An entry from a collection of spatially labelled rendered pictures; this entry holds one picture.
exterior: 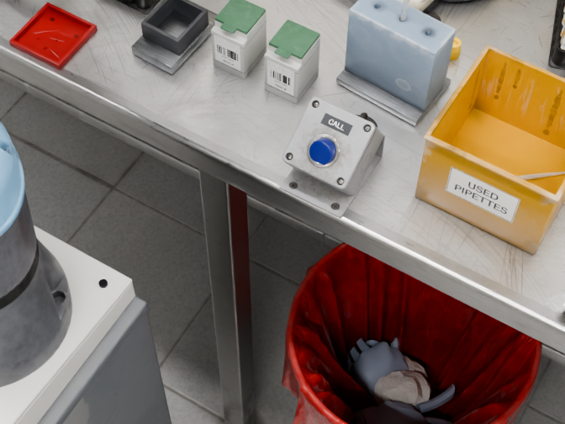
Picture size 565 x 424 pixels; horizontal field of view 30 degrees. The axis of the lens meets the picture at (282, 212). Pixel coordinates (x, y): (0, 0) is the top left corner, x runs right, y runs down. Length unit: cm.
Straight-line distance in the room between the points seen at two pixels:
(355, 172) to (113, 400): 32
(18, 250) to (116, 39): 41
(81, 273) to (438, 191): 35
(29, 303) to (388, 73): 44
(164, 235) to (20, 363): 117
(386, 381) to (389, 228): 67
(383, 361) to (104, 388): 75
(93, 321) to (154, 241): 111
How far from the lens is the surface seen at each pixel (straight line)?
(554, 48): 120
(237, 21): 110
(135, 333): 101
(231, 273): 133
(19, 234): 83
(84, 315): 96
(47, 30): 121
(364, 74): 112
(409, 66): 107
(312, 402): 142
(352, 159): 100
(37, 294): 89
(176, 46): 114
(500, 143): 110
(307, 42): 108
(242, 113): 111
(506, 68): 106
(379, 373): 168
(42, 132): 224
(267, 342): 194
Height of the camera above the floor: 175
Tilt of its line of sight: 57 degrees down
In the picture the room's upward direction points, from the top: 1 degrees clockwise
